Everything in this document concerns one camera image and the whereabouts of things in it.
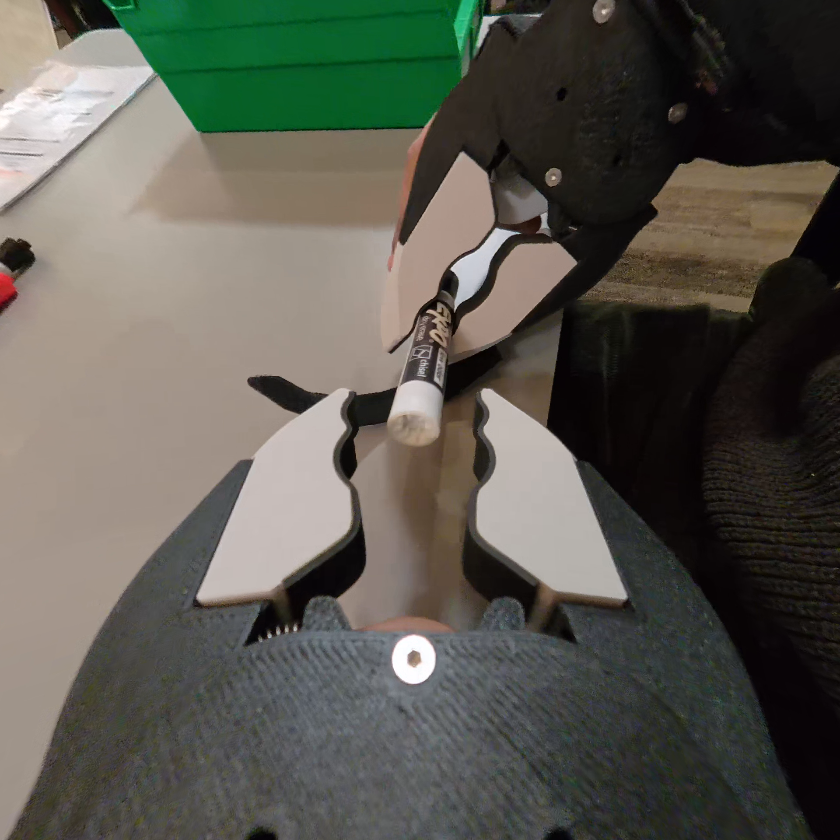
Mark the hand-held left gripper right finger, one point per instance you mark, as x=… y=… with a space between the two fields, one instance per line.
x=544 y=518

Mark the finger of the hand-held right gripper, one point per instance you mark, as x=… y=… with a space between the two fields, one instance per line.
x=531 y=289
x=433 y=249

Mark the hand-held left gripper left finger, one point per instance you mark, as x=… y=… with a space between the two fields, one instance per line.
x=282 y=512

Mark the person's right hand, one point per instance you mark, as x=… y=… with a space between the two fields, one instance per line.
x=413 y=164

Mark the green plastic storage box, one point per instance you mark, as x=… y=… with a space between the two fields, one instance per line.
x=295 y=85

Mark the printed paper sheet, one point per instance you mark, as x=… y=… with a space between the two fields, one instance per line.
x=59 y=118

